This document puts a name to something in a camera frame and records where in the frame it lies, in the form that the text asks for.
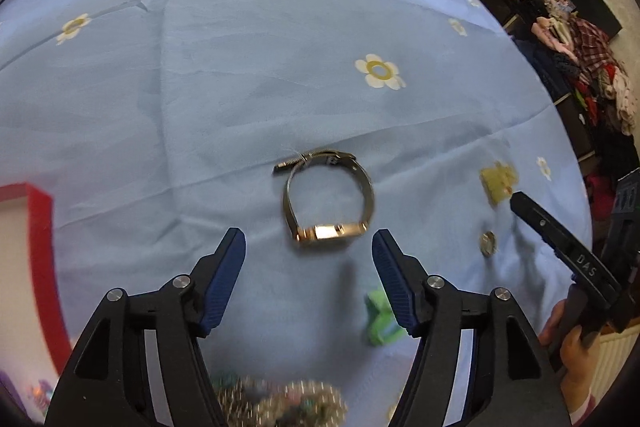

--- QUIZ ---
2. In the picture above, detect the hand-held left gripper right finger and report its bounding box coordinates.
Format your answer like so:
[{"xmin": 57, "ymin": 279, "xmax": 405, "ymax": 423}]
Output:
[{"xmin": 371, "ymin": 229, "xmax": 572, "ymax": 427}]

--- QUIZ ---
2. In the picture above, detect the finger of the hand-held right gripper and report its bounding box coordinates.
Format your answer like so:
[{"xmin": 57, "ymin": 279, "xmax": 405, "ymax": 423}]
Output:
[{"xmin": 509, "ymin": 191, "xmax": 625, "ymax": 344}]

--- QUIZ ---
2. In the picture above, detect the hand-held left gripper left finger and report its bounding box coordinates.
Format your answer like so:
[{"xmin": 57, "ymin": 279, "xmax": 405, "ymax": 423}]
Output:
[{"xmin": 44, "ymin": 227, "xmax": 247, "ymax": 427}]

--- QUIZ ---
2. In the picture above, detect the gold wristwatch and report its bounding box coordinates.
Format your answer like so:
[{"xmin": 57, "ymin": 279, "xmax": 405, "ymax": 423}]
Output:
[{"xmin": 273, "ymin": 148, "xmax": 375, "ymax": 251}]

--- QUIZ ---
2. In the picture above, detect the pile of beaded jewelry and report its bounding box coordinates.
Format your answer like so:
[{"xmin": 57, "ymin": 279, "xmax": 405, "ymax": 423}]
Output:
[{"xmin": 212, "ymin": 371, "xmax": 348, "ymax": 427}]

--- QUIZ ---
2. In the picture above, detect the person's right hand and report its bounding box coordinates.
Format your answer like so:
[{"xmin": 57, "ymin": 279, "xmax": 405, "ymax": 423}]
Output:
[{"xmin": 539, "ymin": 299, "xmax": 602, "ymax": 408}]

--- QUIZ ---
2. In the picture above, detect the green hair clip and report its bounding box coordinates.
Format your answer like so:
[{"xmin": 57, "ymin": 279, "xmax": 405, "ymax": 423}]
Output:
[{"xmin": 364, "ymin": 288, "xmax": 412, "ymax": 348}]

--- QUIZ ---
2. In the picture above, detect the yellow hair clip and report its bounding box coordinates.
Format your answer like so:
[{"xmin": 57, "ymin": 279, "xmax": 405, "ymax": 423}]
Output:
[{"xmin": 479, "ymin": 161, "xmax": 520, "ymax": 208}]

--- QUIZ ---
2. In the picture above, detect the white radiator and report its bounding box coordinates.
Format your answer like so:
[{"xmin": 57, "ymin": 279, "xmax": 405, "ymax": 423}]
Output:
[{"xmin": 597, "ymin": 329, "xmax": 640, "ymax": 395}]

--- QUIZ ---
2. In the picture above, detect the pile of clothes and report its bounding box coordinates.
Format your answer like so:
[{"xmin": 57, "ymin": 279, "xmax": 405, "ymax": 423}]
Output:
[{"xmin": 512, "ymin": 14, "xmax": 640, "ymax": 228}]

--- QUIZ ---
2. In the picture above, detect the red box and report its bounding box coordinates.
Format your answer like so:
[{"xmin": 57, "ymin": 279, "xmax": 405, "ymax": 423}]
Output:
[{"xmin": 0, "ymin": 183, "xmax": 76, "ymax": 427}]

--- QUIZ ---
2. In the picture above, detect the blue floral bed sheet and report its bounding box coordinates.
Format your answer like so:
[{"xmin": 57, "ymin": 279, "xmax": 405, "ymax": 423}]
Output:
[{"xmin": 0, "ymin": 0, "xmax": 595, "ymax": 427}]

